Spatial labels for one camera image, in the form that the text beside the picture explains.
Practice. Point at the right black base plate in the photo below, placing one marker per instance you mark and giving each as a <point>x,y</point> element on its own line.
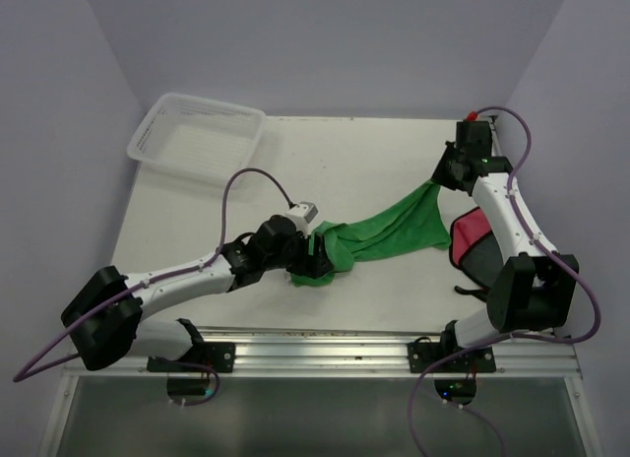
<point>423,352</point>

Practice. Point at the white plastic basket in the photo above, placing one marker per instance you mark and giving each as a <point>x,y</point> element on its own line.
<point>197,138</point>

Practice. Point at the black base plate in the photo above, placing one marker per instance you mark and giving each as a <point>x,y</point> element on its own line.
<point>219,356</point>
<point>423,352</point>

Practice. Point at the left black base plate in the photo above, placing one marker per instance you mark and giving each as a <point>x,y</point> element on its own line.
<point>219,356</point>

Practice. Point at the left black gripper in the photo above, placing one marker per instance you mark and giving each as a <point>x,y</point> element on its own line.
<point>314,265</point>

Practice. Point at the green microfiber towel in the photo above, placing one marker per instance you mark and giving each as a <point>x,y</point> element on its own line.
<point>414,223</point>

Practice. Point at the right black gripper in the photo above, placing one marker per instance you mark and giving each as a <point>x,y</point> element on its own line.
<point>440,176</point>

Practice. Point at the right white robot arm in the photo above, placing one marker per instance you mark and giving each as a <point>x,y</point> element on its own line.
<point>532,292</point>

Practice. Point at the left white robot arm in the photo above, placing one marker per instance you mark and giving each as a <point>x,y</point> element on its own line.
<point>112,317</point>

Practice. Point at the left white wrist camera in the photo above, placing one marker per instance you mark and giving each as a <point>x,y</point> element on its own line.
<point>302,214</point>

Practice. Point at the aluminium mounting rail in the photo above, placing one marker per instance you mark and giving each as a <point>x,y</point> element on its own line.
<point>335,354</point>

